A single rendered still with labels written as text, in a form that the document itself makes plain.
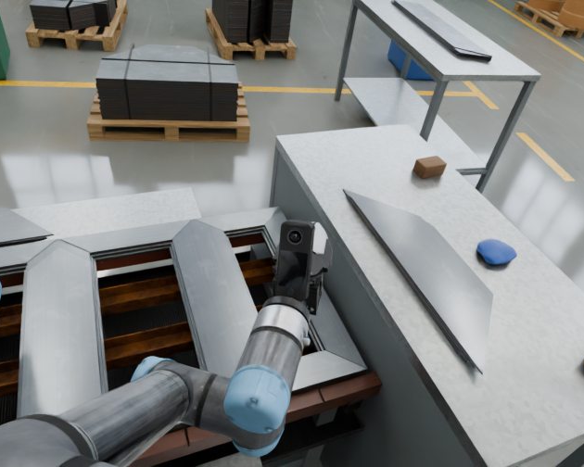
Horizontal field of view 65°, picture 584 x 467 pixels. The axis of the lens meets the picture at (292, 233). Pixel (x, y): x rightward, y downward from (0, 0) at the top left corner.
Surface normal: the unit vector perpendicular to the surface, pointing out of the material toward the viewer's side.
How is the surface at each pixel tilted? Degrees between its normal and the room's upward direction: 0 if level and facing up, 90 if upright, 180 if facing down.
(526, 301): 0
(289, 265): 61
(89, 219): 0
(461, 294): 0
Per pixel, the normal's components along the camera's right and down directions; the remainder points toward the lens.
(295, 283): -0.23, 0.17
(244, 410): -0.25, 0.62
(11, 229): 0.11, -0.74
